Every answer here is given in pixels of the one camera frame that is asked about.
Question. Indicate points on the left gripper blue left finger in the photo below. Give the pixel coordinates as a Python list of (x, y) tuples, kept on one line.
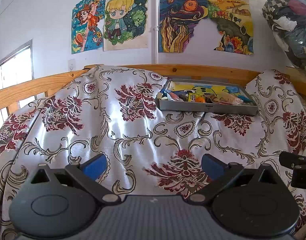
[(94, 168)]

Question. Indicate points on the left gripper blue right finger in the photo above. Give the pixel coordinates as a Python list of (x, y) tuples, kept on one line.
[(213, 167)]

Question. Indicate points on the yellow biscuit packet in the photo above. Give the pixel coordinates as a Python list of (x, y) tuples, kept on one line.
[(192, 96)]

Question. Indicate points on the orange tangerine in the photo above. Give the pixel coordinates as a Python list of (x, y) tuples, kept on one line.
[(200, 99)]

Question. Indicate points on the pink sausage pack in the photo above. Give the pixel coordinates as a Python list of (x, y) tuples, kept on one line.
[(178, 96)]

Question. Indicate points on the floral bed cover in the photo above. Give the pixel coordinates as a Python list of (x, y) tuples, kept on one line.
[(149, 151)]

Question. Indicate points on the brown dried snack bag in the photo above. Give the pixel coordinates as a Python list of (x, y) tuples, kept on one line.
[(211, 98)]

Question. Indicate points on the clear pale snack bag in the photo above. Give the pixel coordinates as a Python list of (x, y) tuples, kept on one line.
[(230, 98)]

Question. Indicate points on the grey tray box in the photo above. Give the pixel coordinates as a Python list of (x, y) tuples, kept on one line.
[(200, 87)]

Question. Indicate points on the wooden bed headboard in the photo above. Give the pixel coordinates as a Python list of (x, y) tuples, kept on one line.
[(10, 97)]

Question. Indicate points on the window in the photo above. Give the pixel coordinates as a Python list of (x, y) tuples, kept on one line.
[(17, 67)]

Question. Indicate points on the orange haired girl drawing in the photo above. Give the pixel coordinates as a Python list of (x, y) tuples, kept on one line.
[(85, 32)]

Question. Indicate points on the blond child drawing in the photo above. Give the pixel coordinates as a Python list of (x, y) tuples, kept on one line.
[(126, 24)]

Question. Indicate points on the landscape hill drawing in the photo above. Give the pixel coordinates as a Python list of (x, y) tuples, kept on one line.
[(234, 23)]

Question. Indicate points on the swirly night sky drawing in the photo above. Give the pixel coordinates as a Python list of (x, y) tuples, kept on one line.
[(178, 18)]

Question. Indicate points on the bundled patterned quilt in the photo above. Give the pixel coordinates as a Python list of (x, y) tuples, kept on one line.
[(287, 20)]

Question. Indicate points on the white wall pipe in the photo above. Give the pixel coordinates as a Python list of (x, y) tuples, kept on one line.
[(156, 31)]

